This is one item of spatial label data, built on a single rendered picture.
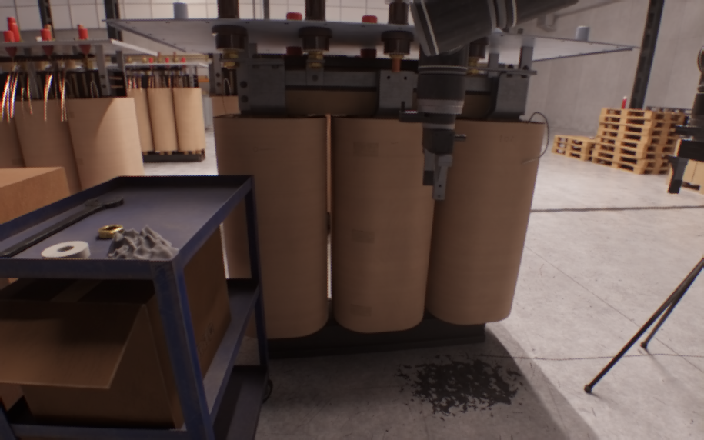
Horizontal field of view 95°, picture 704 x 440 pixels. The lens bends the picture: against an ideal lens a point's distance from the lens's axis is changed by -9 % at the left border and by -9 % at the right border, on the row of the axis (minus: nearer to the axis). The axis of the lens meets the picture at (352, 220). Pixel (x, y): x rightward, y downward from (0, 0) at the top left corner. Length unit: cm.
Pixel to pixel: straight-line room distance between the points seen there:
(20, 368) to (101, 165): 269
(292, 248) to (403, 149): 54
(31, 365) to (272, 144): 88
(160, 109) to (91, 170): 384
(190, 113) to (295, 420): 601
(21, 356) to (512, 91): 151
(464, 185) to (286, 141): 69
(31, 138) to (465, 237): 317
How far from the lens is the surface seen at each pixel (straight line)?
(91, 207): 107
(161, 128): 708
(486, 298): 167
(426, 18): 67
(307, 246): 136
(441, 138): 81
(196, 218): 90
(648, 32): 1432
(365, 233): 135
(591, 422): 177
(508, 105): 148
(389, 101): 131
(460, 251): 152
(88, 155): 334
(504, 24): 71
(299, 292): 144
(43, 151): 353
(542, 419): 169
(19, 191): 138
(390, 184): 131
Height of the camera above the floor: 115
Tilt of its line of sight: 19 degrees down
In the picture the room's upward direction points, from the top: 1 degrees clockwise
